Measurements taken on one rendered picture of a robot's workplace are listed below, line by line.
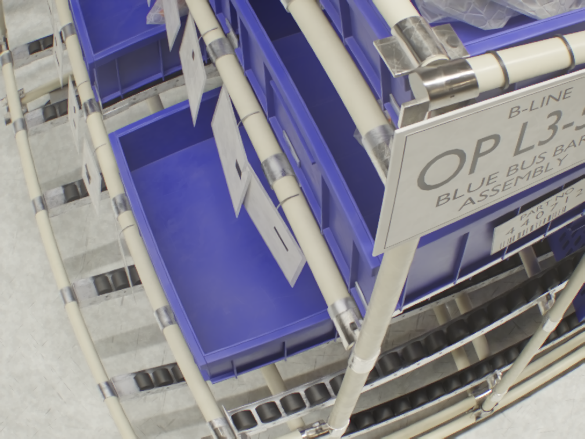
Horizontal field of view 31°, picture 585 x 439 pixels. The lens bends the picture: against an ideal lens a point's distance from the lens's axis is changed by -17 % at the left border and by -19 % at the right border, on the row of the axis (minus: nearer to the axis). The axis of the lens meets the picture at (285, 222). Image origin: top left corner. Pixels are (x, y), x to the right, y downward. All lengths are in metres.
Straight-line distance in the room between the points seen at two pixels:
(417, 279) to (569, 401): 1.28
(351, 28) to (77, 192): 1.16
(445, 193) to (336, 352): 1.53
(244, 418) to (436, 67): 0.93
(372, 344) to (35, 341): 1.32
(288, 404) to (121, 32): 0.69
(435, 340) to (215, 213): 0.37
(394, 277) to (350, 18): 0.26
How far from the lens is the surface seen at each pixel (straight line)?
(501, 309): 1.75
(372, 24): 0.91
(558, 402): 2.55
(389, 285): 1.15
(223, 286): 1.74
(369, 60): 1.04
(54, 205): 2.15
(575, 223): 1.82
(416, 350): 1.72
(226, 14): 1.52
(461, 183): 0.98
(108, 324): 2.51
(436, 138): 0.88
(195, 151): 1.83
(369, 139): 1.04
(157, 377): 2.00
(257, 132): 1.48
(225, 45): 1.54
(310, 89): 1.49
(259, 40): 1.31
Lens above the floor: 2.35
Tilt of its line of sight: 65 degrees down
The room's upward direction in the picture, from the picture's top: 6 degrees clockwise
